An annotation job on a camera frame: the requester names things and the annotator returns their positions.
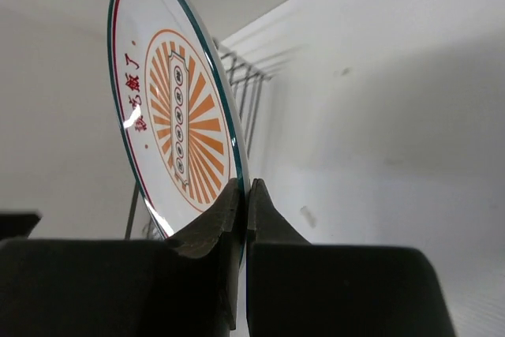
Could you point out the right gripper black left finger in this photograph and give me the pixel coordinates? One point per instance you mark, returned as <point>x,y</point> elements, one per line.
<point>203,267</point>

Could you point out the white plate orange sunburst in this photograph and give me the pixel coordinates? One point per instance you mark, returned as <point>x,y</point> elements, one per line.
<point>178,118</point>

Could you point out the grey wire dish rack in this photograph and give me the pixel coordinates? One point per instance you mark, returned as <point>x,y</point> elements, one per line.
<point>246,82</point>

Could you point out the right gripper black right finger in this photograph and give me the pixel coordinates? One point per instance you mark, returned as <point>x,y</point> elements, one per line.
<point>265,223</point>

